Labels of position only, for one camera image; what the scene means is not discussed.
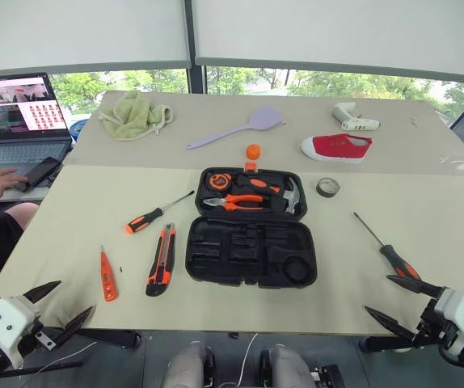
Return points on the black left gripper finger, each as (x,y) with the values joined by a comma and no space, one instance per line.
(74,326)
(42,292)

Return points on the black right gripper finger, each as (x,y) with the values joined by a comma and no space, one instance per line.
(422,288)
(395,325)

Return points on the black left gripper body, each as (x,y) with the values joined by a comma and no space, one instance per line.
(34,335)

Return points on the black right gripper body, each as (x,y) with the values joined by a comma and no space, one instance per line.
(432,327)

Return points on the long orange black screwdriver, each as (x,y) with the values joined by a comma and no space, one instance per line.
(393,256)

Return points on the orange voltage tester pen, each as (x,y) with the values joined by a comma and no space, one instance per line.
(108,279)

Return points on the orange black utility knife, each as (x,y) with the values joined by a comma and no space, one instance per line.
(161,262)

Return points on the short orange black screwdriver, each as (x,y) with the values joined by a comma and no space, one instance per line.
(145,220)

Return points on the black electrical tape roll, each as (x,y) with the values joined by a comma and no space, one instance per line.
(320,190)

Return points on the black tool case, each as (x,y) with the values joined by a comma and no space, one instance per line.
(252,258)

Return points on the black table foot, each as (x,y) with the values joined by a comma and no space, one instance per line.
(381,343)
(106,338)

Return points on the person's bare knee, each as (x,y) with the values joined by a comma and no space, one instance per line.
(24,212)

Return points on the black device with white plug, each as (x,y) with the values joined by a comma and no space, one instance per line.
(329,376)

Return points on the grey rounded shape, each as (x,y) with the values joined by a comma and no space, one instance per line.
(187,368)
(286,369)

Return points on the black smartphone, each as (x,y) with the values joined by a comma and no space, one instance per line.
(40,171)

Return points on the red canvas shoe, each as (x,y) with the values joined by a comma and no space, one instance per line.
(329,147)

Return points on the blue round object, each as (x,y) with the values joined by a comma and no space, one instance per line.
(79,127)

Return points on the grey laptop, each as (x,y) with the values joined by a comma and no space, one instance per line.
(18,121)

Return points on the white glue gun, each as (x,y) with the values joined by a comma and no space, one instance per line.
(355,124)

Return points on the green towel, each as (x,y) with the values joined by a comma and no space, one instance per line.
(131,117)

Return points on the orange black tape measure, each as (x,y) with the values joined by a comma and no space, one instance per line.
(218,180)

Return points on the small orange ball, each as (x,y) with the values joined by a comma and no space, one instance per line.
(253,151)

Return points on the lilac silicone spatula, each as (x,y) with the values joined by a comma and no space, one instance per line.
(266,118)

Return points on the narrow white roller blind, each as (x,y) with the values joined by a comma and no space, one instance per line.
(78,32)

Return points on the wide white roller blind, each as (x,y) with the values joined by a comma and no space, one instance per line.
(337,32)

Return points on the dark window pillar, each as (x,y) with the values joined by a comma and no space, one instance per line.
(196,48)

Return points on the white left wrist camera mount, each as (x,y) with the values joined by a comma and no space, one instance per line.
(7,319)

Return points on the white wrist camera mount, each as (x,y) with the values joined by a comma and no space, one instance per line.
(7,319)
(458,309)

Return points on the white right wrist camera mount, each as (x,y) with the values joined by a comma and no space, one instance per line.
(458,309)

